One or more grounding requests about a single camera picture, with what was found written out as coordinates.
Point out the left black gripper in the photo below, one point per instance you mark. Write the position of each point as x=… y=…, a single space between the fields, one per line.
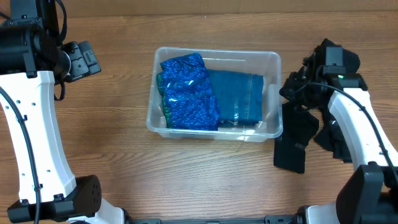
x=84 y=62

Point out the small black garment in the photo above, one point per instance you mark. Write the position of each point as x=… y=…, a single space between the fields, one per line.
x=289 y=148

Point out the blue denim jeans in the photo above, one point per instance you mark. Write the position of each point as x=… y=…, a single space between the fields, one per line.
x=239 y=96

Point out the sparkly blue sequin garment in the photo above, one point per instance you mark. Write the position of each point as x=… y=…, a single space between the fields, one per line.
x=188 y=99

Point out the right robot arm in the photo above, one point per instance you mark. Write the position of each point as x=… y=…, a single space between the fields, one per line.
x=329 y=81

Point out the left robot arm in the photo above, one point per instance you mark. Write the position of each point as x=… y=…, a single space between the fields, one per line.
x=34 y=60

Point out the large folded black garment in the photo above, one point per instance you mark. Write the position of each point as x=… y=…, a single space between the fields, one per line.
x=330 y=58

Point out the crumpled black taped garment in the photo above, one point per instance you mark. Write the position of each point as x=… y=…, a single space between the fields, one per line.
x=331 y=138

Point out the clear plastic storage bin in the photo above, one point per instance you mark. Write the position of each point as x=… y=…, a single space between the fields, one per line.
x=264 y=63

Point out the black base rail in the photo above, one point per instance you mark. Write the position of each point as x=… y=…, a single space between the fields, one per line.
x=269 y=219

